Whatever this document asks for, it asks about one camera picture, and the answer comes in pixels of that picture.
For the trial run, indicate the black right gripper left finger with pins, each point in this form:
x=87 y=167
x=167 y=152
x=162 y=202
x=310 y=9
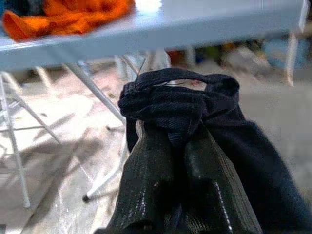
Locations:
x=146 y=175

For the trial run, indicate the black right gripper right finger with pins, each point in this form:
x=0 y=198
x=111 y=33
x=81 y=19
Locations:
x=209 y=175

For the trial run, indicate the navy garment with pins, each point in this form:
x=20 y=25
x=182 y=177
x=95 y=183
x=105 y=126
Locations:
x=170 y=104

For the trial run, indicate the light blue folding table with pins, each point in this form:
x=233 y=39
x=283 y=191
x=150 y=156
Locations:
x=195 y=26

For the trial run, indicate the orange cloth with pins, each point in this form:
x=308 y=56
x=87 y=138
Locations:
x=73 y=17

